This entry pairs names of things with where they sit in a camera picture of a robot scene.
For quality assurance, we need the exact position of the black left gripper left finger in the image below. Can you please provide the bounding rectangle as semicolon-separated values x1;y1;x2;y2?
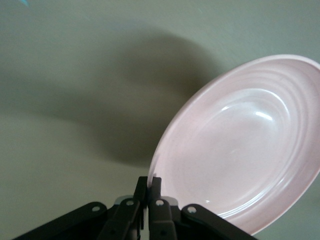
98;176;148;240

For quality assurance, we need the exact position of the pink shallow bowl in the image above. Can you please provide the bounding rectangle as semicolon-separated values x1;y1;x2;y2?
147;54;320;237

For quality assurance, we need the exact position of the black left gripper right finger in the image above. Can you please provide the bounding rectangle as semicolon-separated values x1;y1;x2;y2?
149;177;177;240

